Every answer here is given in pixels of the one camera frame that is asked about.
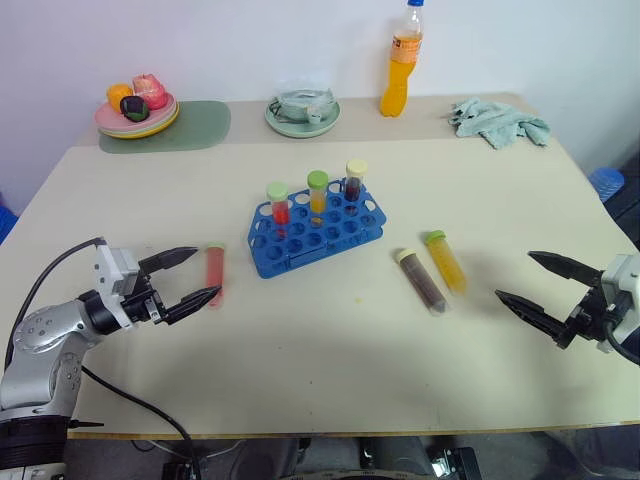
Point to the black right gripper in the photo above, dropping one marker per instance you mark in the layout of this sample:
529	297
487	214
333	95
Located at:
590	320

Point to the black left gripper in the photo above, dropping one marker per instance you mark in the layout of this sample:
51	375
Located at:
145	305

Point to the red liquid tube green cap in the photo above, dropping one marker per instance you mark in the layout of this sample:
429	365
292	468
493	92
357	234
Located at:
280	212
215	272

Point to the orange liquid tube green cap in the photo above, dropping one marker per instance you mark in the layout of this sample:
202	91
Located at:
317	200
447	265

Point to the dark liquid tube cream cap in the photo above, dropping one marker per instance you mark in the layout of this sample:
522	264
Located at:
354	187
422	282

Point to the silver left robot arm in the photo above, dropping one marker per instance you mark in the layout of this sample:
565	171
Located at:
42	325

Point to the blue plastic test tube rack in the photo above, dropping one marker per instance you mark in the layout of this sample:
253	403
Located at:
300	261

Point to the black chair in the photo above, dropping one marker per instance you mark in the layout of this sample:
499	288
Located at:
627	207

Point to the blue plastic stool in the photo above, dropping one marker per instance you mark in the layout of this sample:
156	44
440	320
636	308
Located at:
606	184

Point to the yellow plate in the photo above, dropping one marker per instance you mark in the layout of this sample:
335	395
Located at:
160	129

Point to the green placemat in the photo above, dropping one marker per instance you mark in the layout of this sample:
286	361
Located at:
200	127

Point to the light green stacked plate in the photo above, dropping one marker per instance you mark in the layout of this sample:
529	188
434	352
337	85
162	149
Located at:
167	119

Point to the pink plate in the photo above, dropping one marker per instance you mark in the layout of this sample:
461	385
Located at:
107	120

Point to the teal crumpled cloth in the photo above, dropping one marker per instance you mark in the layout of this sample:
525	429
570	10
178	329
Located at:
495	122

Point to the dark purple toy fruit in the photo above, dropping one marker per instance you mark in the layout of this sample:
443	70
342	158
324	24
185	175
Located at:
132	109

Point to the blue plastic crate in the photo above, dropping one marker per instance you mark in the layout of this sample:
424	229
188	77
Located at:
6	220

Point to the pink apple in foam net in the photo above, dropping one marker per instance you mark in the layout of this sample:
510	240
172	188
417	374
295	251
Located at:
150	92

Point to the pale green plate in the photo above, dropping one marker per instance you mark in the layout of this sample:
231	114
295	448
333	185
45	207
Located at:
300	129

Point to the small black box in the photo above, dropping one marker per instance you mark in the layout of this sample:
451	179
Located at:
180	472

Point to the orange toy fruit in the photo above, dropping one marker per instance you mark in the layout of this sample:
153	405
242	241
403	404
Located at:
119	94

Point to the large black box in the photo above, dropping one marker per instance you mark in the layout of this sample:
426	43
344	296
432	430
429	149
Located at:
457	465

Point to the small white cup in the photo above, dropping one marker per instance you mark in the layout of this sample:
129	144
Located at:
315	118

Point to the clear plastic bag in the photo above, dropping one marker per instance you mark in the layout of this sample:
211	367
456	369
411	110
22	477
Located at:
300	102

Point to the dark grey rounded shape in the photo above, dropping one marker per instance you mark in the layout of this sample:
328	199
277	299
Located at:
350	462

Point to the orange soda bottle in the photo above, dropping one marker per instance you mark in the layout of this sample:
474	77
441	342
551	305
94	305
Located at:
397	85

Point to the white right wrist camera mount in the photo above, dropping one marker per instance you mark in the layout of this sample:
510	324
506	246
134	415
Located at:
622	285

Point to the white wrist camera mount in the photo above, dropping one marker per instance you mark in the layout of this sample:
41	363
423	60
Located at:
622	285
112	265

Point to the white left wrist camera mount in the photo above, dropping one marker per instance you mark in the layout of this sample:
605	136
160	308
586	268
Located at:
112	265

